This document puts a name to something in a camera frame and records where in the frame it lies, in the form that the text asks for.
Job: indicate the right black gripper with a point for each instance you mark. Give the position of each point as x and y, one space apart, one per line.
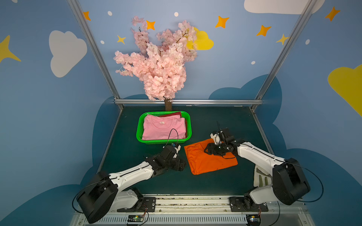
214 149

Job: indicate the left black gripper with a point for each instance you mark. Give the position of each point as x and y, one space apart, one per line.
179 163

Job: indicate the orange t-shirt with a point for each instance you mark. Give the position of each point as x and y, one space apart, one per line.
201 162

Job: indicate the pink t-shirt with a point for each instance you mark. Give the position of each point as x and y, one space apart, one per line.
164 128

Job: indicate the dark red t-shirt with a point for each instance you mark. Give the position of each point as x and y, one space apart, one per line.
176 114

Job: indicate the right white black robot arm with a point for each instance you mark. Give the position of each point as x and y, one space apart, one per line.
288 181

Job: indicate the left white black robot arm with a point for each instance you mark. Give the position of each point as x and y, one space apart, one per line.
114 192

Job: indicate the green plastic perforated basket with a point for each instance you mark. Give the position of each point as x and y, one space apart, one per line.
140 128

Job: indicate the left small circuit board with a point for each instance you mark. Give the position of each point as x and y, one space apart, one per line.
137 219

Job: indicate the small circuit board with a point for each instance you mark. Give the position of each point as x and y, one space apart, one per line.
137 219
253 220

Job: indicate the right small circuit board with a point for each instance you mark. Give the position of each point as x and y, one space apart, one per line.
253 220

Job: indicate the pink cherry blossom tree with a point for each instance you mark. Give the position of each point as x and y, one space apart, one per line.
161 68

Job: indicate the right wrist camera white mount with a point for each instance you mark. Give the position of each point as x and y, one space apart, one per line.
216 138

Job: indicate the aluminium front rail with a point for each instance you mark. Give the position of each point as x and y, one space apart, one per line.
209 210

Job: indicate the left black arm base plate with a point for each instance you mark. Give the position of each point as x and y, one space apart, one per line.
144 204

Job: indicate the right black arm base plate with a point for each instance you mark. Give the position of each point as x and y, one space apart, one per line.
246 204

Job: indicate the aluminium back frame bar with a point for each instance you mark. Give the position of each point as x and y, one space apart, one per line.
190 102

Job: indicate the right aluminium frame post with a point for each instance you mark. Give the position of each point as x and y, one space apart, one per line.
295 33

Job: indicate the aluminium frame post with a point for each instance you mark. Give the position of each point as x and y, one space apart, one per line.
295 33
80 17

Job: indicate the left aluminium frame post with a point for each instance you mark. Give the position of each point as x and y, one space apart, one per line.
80 17

